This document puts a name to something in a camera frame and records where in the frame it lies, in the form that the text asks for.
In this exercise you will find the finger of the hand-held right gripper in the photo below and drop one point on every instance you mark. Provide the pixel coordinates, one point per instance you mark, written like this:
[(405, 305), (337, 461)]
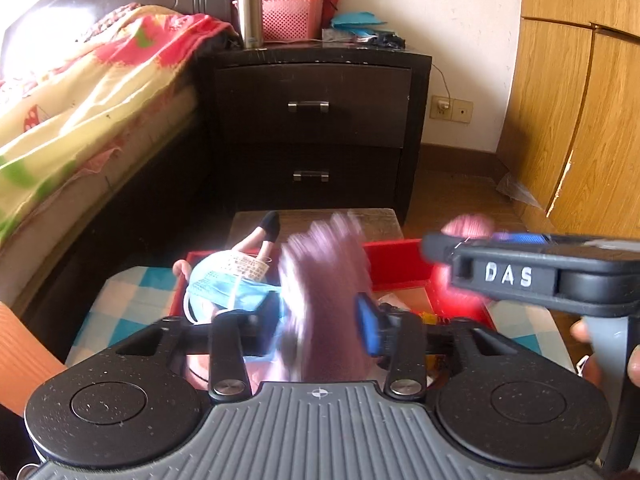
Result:
[(440, 249)]

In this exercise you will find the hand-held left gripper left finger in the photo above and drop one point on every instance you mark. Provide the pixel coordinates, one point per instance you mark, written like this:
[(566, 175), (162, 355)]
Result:
[(265, 320)]

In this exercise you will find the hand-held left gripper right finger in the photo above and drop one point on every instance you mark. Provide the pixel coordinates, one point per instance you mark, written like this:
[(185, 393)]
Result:
[(367, 327)]

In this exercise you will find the pink soft cloth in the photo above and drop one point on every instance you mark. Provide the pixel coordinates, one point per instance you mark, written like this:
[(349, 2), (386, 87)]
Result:
[(467, 225)]

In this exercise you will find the red cardboard box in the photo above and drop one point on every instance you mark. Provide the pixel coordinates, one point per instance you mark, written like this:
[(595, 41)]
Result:
[(400, 260)]

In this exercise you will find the purple knit cloth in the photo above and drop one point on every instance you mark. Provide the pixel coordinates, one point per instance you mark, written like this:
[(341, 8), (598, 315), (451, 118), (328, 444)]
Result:
[(320, 300)]

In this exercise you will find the plush doll with teal shirt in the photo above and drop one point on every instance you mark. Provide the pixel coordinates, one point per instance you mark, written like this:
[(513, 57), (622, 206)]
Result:
[(267, 227)]

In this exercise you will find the person's right hand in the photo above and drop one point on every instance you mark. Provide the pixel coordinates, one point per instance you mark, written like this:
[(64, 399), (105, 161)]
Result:
[(580, 330)]

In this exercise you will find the blue face mask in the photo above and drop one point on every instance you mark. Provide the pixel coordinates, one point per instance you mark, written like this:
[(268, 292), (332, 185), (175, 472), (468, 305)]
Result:
[(225, 292)]

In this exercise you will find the small yellow object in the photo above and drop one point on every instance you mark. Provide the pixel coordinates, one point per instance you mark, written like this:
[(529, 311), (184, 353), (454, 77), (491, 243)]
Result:
[(431, 317)]

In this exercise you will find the clear plastic wrap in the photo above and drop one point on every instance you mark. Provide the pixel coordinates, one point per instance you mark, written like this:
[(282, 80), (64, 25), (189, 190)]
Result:
[(517, 190)]

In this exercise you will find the dark nightstand drawer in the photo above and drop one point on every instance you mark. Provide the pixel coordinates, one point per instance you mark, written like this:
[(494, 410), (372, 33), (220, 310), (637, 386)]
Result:
[(260, 105), (350, 175)]

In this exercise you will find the blue checkered tablecloth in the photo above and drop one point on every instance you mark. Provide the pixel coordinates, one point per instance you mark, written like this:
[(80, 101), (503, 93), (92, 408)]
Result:
[(135, 300)]

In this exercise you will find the dark wooden nightstand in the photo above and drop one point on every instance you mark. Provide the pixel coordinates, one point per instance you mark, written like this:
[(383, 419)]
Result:
[(415, 110)]

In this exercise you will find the wooden wardrobe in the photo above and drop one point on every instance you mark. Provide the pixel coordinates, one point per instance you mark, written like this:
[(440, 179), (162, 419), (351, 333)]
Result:
[(575, 110)]

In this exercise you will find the small dark object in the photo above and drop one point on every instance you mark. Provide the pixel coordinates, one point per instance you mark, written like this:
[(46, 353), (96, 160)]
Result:
[(390, 40)]

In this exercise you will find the pile of blue face masks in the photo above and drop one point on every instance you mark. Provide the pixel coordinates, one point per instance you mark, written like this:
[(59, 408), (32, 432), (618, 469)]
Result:
[(357, 22)]

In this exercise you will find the orange ribbed vase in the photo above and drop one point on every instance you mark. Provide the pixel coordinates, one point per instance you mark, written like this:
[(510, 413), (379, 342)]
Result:
[(25, 350)]

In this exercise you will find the pink plastic basket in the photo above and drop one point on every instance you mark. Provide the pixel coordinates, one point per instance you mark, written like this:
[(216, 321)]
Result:
[(292, 20)]

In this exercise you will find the floral quilt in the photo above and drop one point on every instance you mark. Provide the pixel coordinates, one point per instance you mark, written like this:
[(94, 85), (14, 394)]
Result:
[(100, 85)]

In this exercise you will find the steel thermos bottle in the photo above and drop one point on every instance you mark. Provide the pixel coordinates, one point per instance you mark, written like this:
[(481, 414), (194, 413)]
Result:
[(250, 15)]

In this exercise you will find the wall power socket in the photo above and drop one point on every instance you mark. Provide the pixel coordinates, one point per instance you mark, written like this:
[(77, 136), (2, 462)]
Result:
[(452, 109)]

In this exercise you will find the dark bed frame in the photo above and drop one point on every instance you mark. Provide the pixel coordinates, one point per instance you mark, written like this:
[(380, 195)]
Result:
[(100, 240)]

